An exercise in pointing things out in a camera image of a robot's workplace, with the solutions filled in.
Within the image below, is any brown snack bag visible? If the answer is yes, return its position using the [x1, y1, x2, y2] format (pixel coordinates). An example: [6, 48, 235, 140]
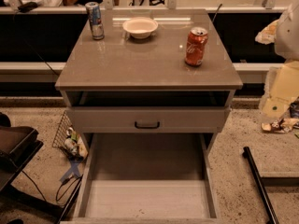
[261, 118, 299, 133]

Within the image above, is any blue tape cross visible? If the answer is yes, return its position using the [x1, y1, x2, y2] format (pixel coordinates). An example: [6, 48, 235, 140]
[60, 161, 80, 183]

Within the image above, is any grey drawer cabinet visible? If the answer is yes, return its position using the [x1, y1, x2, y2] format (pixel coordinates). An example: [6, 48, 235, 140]
[56, 9, 242, 147]

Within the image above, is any closed middle drawer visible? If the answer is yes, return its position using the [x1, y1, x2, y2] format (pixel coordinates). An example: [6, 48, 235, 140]
[66, 107, 230, 133]

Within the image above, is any black metal bar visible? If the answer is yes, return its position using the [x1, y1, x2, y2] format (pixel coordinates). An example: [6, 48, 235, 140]
[243, 147, 279, 224]

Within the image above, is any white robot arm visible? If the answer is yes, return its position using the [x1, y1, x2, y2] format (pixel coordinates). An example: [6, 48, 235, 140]
[275, 0, 299, 60]

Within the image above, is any black floor cable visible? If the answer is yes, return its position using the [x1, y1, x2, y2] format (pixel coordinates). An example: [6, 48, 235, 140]
[21, 170, 82, 203]

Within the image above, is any open bottom drawer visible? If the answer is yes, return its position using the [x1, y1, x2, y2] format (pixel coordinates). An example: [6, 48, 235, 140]
[61, 133, 221, 224]

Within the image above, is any white paper bowl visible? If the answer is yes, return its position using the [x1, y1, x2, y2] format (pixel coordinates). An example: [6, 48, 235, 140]
[122, 17, 158, 39]

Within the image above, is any black drawer handle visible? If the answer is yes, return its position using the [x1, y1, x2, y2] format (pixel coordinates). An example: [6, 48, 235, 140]
[135, 121, 160, 130]

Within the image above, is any wire basket with snacks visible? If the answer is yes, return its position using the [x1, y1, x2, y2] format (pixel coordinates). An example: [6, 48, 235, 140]
[52, 112, 88, 161]

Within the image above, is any silver blue energy drink can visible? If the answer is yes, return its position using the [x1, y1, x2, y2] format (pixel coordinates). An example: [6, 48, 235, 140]
[85, 2, 105, 40]

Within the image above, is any orange coke can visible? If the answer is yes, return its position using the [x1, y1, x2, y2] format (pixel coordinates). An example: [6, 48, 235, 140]
[185, 27, 208, 66]

